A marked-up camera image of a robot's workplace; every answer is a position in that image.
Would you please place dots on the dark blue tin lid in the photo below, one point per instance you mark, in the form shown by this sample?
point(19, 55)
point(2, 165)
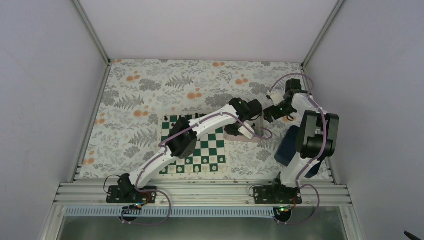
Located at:
point(286, 152)

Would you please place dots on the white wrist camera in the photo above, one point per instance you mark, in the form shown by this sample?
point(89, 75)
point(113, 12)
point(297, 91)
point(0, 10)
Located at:
point(247, 131)
point(275, 97)

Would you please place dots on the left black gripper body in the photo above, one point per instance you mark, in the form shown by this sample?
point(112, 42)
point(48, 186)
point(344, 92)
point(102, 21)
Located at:
point(229, 128)

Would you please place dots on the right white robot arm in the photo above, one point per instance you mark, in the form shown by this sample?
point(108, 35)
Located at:
point(303, 147)

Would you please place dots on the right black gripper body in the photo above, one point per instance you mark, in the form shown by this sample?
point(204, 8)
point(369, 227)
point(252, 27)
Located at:
point(286, 109)

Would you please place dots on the pink metal tin tray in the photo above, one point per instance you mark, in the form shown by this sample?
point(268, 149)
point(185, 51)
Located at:
point(257, 123)

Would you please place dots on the floral table mat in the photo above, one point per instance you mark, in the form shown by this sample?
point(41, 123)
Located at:
point(139, 93)

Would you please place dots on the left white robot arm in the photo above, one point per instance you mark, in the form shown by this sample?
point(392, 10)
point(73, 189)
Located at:
point(181, 143)

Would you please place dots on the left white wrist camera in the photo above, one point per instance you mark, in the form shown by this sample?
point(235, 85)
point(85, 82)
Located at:
point(247, 131)

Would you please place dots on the aluminium rail frame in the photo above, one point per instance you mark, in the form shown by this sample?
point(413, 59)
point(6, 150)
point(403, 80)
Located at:
point(201, 194)

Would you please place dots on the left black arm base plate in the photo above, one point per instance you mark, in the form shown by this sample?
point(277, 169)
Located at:
point(116, 195)

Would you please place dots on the green white chessboard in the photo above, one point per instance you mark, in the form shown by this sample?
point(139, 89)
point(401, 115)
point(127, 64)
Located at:
point(209, 160)

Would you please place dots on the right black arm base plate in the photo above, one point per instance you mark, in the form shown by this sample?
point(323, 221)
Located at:
point(277, 195)

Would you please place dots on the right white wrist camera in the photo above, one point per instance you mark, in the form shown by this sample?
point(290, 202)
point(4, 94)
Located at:
point(275, 97)

